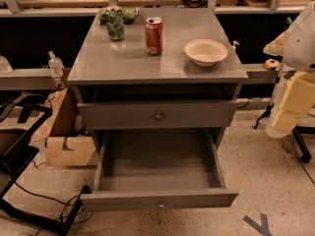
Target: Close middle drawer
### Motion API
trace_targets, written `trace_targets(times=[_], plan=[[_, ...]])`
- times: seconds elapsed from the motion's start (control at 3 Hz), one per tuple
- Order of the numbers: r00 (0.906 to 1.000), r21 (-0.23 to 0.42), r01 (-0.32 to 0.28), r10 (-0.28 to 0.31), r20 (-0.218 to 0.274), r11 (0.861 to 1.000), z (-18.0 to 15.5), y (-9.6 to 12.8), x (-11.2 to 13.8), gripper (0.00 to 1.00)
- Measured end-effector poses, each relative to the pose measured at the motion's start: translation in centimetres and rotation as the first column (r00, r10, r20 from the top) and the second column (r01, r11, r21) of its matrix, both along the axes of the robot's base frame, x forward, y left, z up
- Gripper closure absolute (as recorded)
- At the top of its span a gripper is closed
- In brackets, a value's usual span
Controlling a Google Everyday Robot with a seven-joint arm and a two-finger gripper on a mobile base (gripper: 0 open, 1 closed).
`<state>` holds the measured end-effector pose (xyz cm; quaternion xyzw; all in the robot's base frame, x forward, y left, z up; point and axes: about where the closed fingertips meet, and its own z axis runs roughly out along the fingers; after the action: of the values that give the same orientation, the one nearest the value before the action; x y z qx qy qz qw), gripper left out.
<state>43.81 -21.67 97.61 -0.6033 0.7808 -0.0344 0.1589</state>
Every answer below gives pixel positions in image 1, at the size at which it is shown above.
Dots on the orange soda can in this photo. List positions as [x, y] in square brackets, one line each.
[153, 34]

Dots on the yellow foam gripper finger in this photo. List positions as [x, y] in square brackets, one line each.
[298, 99]

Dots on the grey drawer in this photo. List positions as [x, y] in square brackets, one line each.
[157, 114]
[162, 168]

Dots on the small white pump bottle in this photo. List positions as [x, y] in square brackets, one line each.
[235, 45]

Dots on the green soda can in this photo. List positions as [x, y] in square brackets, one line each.
[114, 22]

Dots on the clear plastic dome container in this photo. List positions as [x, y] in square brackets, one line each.
[5, 66]

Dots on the green chip bag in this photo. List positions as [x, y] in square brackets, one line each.
[128, 15]

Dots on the reacher grabber tool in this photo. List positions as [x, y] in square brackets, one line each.
[266, 114]

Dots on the white paper bowl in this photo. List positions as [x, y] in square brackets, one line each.
[205, 52]

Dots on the clear sanitizer bottle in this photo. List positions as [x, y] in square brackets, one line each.
[55, 64]

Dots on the cardboard box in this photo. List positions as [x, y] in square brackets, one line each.
[65, 142]

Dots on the black chair base leg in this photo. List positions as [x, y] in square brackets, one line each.
[298, 131]

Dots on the black metal cart frame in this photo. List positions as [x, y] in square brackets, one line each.
[16, 154]

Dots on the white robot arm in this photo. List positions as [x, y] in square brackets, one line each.
[296, 45]

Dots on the grey drawer cabinet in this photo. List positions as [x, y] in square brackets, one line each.
[123, 71]

